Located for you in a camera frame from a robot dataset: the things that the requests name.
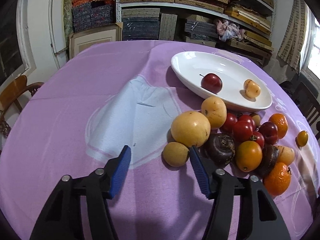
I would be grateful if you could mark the orange tomato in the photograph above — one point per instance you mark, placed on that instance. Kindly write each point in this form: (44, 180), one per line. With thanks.
(248, 156)

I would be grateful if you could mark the light wooden chair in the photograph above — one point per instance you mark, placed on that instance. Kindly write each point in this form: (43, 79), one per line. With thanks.
(12, 90)

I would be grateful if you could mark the grey woven upright box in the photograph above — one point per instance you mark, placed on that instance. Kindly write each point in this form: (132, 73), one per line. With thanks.
(168, 26)

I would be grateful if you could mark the white leaning panel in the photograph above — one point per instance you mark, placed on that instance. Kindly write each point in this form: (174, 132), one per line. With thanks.
(53, 25)

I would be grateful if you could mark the stack of orange red boxes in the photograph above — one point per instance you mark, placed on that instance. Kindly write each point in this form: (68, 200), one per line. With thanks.
(85, 0)

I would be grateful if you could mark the dark wooden chair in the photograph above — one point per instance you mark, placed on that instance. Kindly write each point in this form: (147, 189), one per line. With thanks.
(307, 100)

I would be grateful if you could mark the small beige longan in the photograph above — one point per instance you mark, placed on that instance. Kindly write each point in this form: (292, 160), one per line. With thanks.
(256, 118)

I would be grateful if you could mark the stack of brown wooden boxes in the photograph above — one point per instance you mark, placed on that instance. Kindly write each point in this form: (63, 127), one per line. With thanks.
(257, 45)

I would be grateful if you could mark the dark red plum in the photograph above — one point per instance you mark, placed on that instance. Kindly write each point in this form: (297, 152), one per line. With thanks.
(268, 132)
(211, 83)

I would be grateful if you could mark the stack of dark blue boxes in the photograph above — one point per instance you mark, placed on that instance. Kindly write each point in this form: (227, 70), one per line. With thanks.
(140, 27)

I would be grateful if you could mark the stack of dark grey boxes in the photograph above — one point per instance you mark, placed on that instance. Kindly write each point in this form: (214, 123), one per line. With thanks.
(200, 30)

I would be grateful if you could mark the white framed window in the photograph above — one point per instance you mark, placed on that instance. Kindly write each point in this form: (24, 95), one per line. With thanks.
(10, 42)

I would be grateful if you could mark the pink crumpled cloth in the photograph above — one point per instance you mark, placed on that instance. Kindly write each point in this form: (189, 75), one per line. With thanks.
(228, 31)

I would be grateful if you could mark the red cherry tomato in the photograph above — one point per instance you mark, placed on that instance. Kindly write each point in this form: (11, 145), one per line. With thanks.
(228, 121)
(247, 118)
(242, 131)
(258, 138)

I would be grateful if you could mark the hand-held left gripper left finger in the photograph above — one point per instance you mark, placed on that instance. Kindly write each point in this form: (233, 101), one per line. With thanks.
(122, 172)

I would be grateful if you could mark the orange mandarin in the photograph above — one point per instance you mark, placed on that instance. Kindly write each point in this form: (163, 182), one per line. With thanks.
(277, 178)
(279, 125)

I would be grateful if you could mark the cardboard framed picture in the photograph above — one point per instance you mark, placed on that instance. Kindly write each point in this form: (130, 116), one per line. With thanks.
(95, 40)

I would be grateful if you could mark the black bag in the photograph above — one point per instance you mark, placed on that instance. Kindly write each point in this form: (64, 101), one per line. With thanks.
(287, 87)

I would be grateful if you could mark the white oval plate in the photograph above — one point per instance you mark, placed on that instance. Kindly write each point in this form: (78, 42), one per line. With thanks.
(195, 65)

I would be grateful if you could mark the stack of yellow wooden boxes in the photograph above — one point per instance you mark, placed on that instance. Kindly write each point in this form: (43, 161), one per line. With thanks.
(250, 17)

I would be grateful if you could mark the stack of blue floral boxes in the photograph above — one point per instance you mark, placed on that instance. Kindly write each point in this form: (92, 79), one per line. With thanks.
(92, 17)

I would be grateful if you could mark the purple printed tablecloth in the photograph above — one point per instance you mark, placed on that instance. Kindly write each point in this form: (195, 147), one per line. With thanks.
(75, 117)

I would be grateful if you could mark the bright window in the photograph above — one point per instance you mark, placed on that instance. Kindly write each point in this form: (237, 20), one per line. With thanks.
(313, 42)

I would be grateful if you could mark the green mottled board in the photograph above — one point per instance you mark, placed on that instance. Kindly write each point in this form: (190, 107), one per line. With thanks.
(67, 10)

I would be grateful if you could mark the yellow tomato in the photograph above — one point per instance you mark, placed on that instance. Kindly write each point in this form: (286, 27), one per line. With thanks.
(302, 138)

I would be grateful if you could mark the pale yellow round fruit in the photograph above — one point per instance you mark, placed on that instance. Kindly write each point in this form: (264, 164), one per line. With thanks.
(175, 154)
(286, 155)
(252, 88)
(214, 112)
(191, 129)

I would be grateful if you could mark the brick patterned curtain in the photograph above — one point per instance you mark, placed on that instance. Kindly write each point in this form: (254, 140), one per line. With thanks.
(295, 35)

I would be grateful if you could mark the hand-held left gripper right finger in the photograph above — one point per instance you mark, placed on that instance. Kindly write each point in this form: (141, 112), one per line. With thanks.
(200, 175)

